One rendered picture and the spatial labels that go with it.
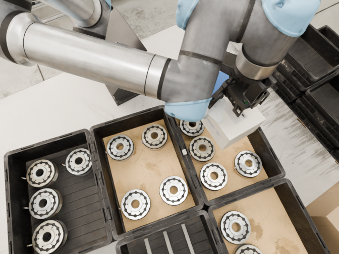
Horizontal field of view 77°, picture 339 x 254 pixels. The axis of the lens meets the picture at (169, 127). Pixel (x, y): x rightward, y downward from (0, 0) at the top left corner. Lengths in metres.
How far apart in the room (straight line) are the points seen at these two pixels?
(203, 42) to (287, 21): 0.11
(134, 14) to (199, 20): 2.28
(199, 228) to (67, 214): 0.47
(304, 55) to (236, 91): 1.33
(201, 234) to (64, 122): 0.80
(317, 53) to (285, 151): 0.92
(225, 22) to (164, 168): 0.61
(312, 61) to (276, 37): 1.44
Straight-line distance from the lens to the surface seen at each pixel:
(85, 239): 0.88
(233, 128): 0.58
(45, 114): 1.23
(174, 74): 0.35
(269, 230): 0.90
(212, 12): 0.36
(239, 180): 0.88
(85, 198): 0.89
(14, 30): 0.47
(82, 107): 1.17
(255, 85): 0.46
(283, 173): 0.83
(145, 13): 2.61
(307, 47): 1.87
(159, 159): 0.85
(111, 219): 0.76
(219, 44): 0.36
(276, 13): 0.35
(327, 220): 0.93
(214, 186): 0.82
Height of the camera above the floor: 1.66
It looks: 67 degrees down
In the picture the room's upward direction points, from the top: straight up
